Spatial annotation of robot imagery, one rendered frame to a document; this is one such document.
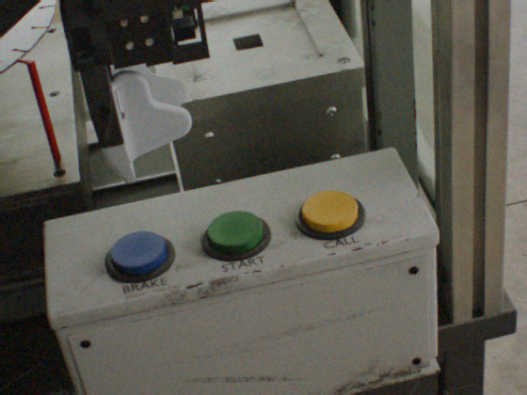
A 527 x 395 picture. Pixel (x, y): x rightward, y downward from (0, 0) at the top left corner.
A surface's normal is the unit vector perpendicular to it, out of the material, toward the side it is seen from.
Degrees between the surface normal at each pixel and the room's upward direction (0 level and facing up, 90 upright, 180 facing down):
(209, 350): 90
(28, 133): 0
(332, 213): 0
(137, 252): 0
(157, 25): 90
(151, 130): 93
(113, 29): 90
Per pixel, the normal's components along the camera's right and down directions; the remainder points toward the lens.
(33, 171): -0.09, -0.80
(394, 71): 0.23, 0.57
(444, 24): -0.97, 0.21
